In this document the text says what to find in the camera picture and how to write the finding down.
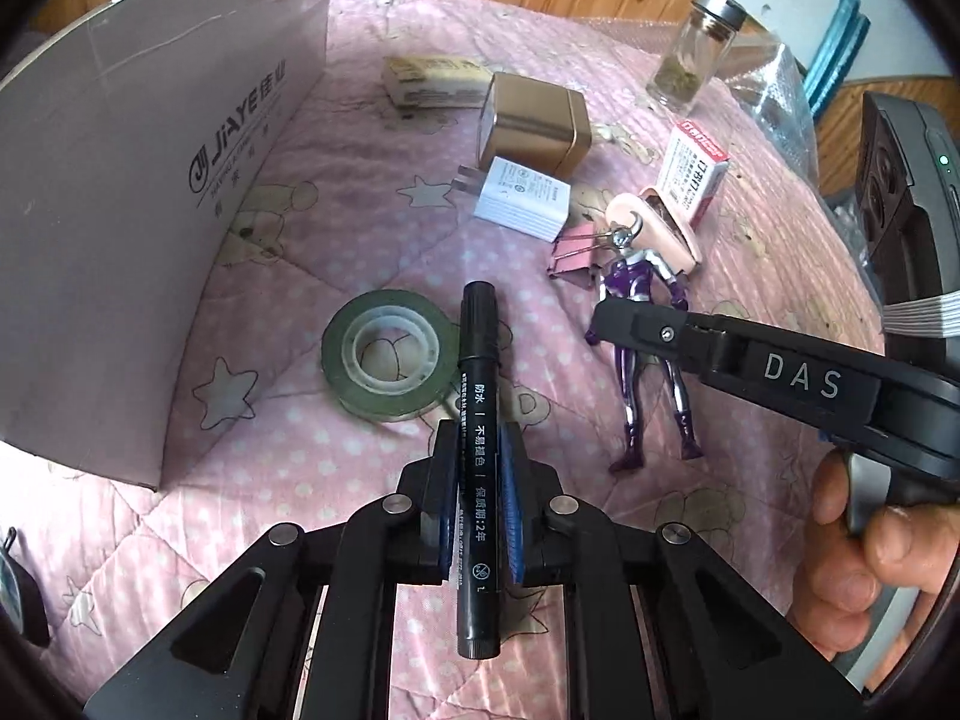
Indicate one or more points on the white cardboard box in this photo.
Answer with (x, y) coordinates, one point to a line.
(129, 140)

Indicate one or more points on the bubble wrap sheet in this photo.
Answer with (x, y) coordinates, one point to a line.
(765, 80)

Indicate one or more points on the purple silver action figure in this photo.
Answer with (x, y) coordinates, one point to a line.
(629, 276)

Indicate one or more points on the red white medicine box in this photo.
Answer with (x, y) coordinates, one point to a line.
(691, 173)

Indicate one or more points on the pink bear quilt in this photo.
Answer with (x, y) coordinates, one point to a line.
(357, 196)

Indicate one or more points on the black framed glasses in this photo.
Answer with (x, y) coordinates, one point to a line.
(22, 600)

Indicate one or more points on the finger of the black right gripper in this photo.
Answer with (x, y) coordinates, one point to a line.
(656, 330)

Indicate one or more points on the glass jar with tea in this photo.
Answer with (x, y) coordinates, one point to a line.
(695, 52)

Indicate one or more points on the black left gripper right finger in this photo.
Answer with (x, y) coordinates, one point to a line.
(555, 540)

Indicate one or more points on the person's right hand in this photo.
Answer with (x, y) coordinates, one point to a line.
(840, 575)

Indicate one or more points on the cream tea carton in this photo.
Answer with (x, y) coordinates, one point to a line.
(435, 82)

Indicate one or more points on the teal blue boards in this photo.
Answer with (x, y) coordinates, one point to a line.
(835, 56)

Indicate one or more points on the white power adapter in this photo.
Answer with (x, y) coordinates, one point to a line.
(517, 198)

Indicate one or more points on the gold tin box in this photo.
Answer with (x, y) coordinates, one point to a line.
(535, 124)

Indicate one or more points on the pink binder clip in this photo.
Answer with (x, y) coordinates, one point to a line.
(575, 256)

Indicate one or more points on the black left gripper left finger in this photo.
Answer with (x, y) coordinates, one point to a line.
(404, 538)

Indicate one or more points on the green tape roll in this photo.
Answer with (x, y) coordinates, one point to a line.
(389, 355)

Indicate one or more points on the black marker pen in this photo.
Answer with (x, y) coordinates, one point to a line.
(478, 594)

